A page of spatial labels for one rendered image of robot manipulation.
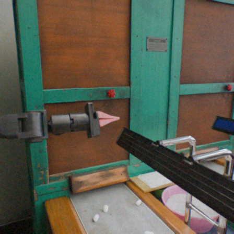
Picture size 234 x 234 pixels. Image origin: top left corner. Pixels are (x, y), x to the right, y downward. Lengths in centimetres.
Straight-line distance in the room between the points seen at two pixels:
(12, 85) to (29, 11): 92
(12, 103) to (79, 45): 96
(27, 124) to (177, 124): 94
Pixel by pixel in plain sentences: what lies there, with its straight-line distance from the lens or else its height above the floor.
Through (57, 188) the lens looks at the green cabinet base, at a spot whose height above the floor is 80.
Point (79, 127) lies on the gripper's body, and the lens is 63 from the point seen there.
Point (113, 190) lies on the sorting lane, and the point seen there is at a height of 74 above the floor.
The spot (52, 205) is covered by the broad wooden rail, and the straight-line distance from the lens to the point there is 108.
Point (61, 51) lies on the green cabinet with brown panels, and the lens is 100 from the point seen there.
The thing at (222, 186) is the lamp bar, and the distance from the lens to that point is 57.
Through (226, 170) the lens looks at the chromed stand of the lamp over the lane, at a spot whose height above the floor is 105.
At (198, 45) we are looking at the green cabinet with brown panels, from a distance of 140.
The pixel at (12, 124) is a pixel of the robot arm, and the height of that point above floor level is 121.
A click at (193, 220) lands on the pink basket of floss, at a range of 104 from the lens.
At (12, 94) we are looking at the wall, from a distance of 183.
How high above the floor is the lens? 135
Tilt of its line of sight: 12 degrees down
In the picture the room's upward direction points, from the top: straight up
